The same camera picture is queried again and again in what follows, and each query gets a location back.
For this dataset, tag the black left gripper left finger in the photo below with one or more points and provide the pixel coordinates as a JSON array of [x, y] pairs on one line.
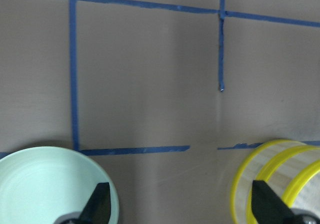
[[98, 208]]

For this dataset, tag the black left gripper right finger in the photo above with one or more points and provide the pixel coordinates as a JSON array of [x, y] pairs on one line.
[[268, 208]]

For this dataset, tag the yellow rimmed bottom steamer tray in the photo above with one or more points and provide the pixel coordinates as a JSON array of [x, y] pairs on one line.
[[263, 162]]

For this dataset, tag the light green plate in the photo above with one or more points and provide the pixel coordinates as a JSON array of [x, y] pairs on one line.
[[50, 184]]

